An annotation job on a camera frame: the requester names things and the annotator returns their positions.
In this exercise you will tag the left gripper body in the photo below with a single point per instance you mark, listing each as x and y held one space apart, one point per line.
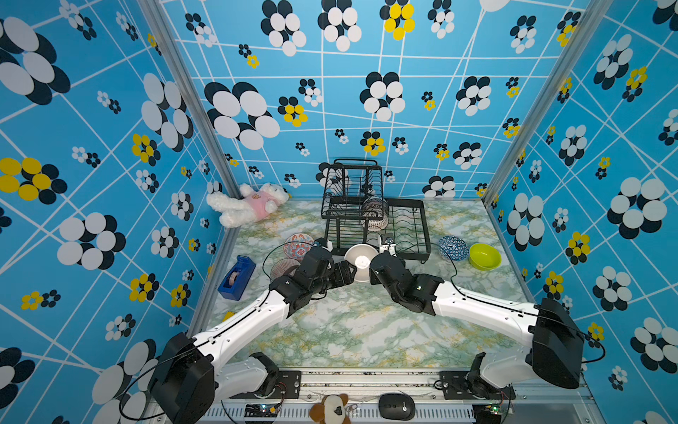
338 277

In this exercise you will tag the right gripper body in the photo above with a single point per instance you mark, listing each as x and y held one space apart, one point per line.
373 278

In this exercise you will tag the plain white bowl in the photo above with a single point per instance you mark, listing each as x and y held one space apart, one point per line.
361 256

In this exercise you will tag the brown white patterned bowl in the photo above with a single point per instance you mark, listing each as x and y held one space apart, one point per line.
375 215

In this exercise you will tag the blue triangle pattern bowl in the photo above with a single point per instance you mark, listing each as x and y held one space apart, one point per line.
453 248

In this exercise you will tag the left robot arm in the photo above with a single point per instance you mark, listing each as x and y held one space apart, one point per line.
185 383

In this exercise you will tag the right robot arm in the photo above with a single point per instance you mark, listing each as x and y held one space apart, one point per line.
549 344

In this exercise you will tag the red blue patterned bowl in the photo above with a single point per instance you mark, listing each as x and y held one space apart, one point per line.
297 246

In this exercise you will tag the pink striped bowl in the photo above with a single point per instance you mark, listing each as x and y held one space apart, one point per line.
285 267

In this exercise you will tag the lime green bowl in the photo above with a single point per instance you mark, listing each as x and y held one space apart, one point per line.
484 257

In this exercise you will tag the blue tape dispenser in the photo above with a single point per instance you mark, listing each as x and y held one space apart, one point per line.
234 283

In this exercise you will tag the white plush toy pink shirt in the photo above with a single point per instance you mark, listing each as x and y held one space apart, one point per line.
256 205

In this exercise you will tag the brown plush dog toy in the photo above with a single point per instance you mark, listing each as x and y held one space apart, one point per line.
331 410

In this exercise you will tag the black computer mouse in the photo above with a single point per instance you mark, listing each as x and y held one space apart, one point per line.
396 406

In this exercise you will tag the left circuit board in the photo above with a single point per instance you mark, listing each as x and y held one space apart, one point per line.
261 411

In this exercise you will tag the circuit board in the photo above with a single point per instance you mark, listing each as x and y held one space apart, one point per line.
487 413
261 411

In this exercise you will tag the right circuit board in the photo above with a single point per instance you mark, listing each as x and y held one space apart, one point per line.
487 413

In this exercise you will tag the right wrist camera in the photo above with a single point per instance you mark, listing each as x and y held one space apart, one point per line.
387 245

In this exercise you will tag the black wire dish rack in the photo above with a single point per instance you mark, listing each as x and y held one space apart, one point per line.
357 212

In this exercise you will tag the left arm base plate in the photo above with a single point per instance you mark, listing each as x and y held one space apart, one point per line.
286 386

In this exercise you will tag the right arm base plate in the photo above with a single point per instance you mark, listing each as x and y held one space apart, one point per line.
456 385

